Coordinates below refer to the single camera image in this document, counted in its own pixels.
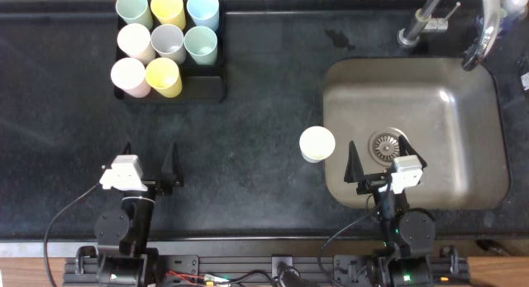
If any steel tap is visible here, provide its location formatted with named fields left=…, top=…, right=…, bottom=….
left=396, top=0, right=503, bottom=72

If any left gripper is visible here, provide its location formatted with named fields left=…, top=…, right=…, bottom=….
left=121, top=141, right=185, bottom=196

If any mounting rail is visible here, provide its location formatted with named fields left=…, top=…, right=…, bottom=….
left=61, top=244, right=472, bottom=287

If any black tray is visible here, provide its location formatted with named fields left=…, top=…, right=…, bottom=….
left=113, top=0, right=227, bottom=104

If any black cable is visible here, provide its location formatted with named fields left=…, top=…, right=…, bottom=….
left=317, top=175, right=393, bottom=287
left=42, top=181, right=102, bottom=287

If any yellow cup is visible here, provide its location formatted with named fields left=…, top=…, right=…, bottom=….
left=145, top=57, right=183, bottom=99
left=150, top=0, right=187, bottom=31

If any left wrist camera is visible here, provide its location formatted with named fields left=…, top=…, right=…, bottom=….
left=98, top=154, right=149, bottom=193

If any grey cup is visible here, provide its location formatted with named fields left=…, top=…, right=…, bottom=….
left=150, top=23, right=188, bottom=65

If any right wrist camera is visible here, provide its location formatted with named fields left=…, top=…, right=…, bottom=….
left=387, top=155, right=424, bottom=195

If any blue cup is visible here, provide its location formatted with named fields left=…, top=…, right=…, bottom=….
left=186, top=0, right=221, bottom=31

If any pink cup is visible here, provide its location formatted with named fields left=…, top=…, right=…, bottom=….
left=110, top=57, right=152, bottom=99

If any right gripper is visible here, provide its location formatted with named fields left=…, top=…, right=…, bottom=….
left=344, top=134, right=428, bottom=196

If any steel sink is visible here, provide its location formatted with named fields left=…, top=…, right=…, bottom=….
left=322, top=56, right=512, bottom=211

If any white cup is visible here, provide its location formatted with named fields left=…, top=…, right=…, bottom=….
left=298, top=125, right=336, bottom=164
left=117, top=22, right=157, bottom=66

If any green cup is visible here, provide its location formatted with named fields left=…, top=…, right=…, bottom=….
left=183, top=25, right=219, bottom=66
left=115, top=0, right=154, bottom=31

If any blue soap bottle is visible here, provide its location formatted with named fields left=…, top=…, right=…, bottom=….
left=474, top=0, right=529, bottom=36

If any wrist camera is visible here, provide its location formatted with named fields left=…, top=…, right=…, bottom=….
left=387, top=155, right=424, bottom=195
left=98, top=154, right=149, bottom=193

